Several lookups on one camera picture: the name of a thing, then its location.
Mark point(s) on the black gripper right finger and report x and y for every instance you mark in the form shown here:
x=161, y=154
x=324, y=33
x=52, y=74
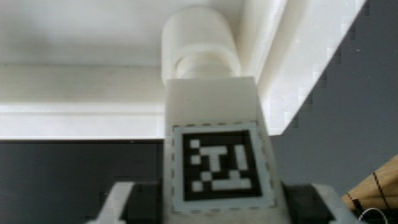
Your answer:
x=315, y=205

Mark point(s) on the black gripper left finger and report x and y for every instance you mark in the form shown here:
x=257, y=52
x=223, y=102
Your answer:
x=130, y=205

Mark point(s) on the white square table top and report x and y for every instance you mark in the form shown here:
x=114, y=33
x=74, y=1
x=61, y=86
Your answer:
x=118, y=65

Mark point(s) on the white table leg with tag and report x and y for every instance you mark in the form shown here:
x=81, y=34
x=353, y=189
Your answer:
x=223, y=187

